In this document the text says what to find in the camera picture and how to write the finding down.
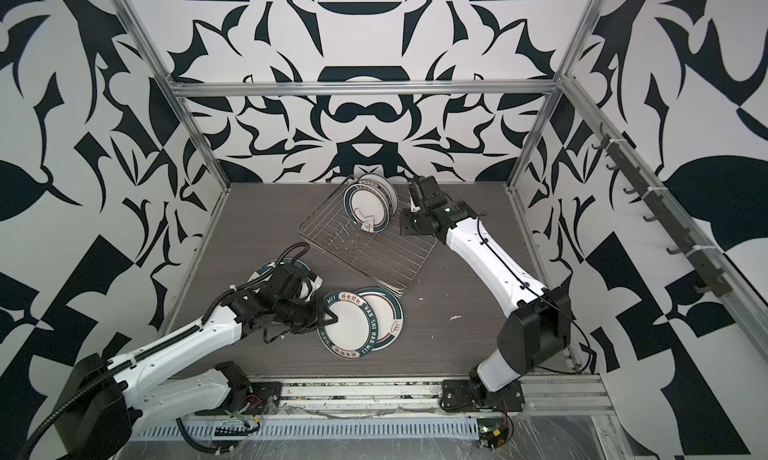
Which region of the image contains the white plate red green band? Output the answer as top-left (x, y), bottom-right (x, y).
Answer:
top-left (249, 256), bottom-right (311, 281)

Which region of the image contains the white plate green lettering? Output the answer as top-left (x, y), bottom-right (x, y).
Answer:
top-left (343, 182), bottom-right (392, 233)

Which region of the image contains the wire dish rack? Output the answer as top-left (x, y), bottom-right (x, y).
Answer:
top-left (298, 176), bottom-right (437, 298)

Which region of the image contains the white plate green rim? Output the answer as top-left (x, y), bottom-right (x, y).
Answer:
top-left (318, 291), bottom-right (379, 360)

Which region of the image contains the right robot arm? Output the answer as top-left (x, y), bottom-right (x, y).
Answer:
top-left (400, 176), bottom-right (573, 400)

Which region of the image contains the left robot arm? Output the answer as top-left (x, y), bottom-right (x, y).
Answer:
top-left (18, 259), bottom-right (323, 459)

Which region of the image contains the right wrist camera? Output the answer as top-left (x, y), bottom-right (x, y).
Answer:
top-left (408, 180), bottom-right (421, 213)

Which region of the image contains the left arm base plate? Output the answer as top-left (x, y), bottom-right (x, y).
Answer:
top-left (195, 381), bottom-right (283, 416)

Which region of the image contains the aluminium frame crossbar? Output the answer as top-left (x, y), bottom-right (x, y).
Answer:
top-left (170, 80), bottom-right (556, 98)

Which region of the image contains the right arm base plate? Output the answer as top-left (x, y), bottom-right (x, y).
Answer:
top-left (438, 379), bottom-right (525, 413)

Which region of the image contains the white cable duct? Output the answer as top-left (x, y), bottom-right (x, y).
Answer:
top-left (131, 417), bottom-right (481, 442)

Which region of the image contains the wall hook rail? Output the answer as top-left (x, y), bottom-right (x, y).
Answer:
top-left (594, 125), bottom-right (733, 297)

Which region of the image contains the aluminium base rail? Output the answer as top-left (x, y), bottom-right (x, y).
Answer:
top-left (101, 373), bottom-right (616, 422)

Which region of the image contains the black corrugated cable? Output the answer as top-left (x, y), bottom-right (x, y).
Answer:
top-left (16, 363), bottom-right (121, 460)

